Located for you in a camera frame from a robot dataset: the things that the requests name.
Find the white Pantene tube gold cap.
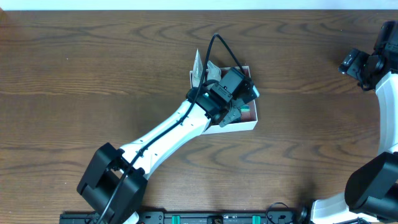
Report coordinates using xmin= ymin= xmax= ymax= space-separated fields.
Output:
xmin=191 ymin=50 xmax=203 ymax=87

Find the white box pink interior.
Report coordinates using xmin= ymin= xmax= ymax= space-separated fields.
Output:
xmin=189 ymin=65 xmax=258 ymax=134

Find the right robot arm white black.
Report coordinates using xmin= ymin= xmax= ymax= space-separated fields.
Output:
xmin=307 ymin=20 xmax=397 ymax=223

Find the clear pump bottle blue liquid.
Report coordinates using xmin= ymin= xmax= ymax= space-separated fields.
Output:
xmin=206 ymin=60 xmax=221 ymax=82

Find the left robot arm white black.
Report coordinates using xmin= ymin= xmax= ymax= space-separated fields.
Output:
xmin=77 ymin=78 xmax=259 ymax=223

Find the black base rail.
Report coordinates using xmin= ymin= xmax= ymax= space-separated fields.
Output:
xmin=58 ymin=208 xmax=371 ymax=224

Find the green white toothbrush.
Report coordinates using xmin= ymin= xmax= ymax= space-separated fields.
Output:
xmin=240 ymin=105 xmax=250 ymax=113

